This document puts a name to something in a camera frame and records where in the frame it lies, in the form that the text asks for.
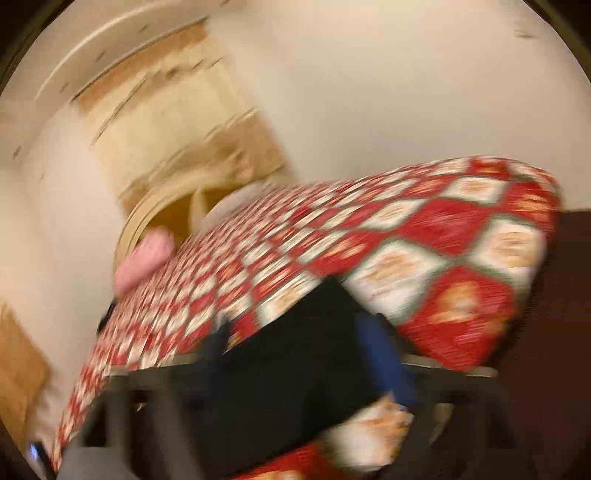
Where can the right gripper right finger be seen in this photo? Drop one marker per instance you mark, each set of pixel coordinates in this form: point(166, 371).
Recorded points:
point(461, 427)

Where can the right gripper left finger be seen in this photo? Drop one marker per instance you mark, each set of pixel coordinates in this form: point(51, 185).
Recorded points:
point(138, 426)

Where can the black pants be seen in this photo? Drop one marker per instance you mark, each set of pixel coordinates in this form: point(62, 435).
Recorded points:
point(280, 388)

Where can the black object at bedside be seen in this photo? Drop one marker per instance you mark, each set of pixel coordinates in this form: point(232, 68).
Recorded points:
point(106, 316)

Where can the pink folded blanket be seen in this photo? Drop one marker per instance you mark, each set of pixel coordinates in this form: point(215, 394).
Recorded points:
point(151, 253)

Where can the red patchwork teddy bedspread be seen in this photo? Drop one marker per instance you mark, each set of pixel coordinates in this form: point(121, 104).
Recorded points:
point(446, 250)

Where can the beige curtain side window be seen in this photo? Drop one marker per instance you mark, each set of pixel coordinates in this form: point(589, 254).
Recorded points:
point(24, 372)

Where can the cream wooden headboard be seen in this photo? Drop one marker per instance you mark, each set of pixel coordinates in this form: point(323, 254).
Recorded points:
point(178, 204)

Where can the striped pillow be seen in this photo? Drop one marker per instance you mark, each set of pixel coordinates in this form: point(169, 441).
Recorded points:
point(222, 202)

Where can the beige curtain behind headboard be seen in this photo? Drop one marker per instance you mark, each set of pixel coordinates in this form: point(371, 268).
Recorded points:
point(174, 106)

